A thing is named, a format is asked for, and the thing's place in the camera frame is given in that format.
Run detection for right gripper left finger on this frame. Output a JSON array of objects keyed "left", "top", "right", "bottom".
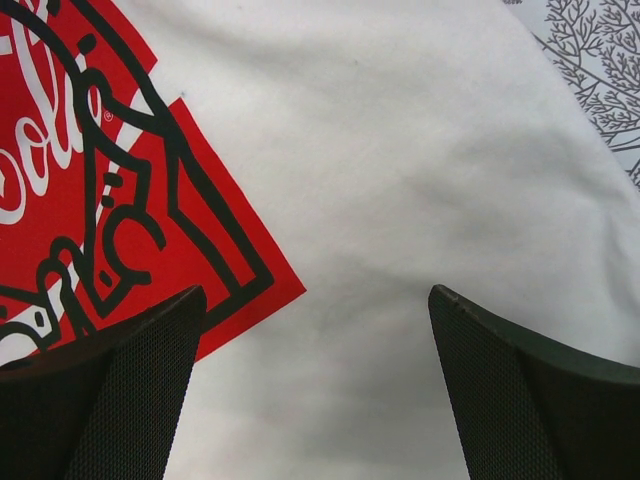
[{"left": 1, "top": 286, "right": 206, "bottom": 479}]

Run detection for white printed t-shirt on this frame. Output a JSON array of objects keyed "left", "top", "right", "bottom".
[{"left": 1, "top": 1, "right": 639, "bottom": 479}]

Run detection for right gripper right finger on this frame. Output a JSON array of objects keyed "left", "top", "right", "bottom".
[{"left": 428, "top": 285, "right": 639, "bottom": 479}]

